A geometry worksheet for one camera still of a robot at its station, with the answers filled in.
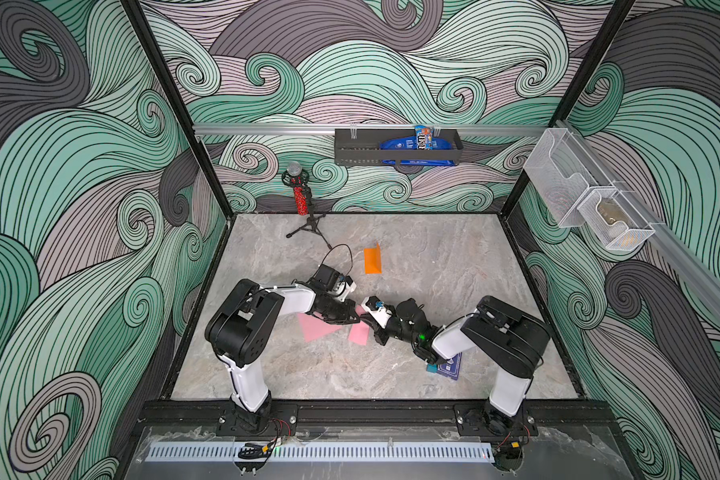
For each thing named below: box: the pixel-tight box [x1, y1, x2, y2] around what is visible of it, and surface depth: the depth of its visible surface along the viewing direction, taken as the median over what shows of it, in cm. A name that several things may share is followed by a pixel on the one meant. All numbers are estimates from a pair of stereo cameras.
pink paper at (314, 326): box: [297, 312, 342, 342], surface depth 89 cm
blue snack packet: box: [380, 125, 457, 166], surface depth 93 cm
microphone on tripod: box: [281, 161, 333, 250], surface depth 103 cm
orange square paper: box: [363, 242, 383, 275], surface depth 109 cm
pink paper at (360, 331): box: [348, 304, 370, 346], surface depth 89 cm
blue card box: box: [437, 352, 462, 381], surface depth 81 cm
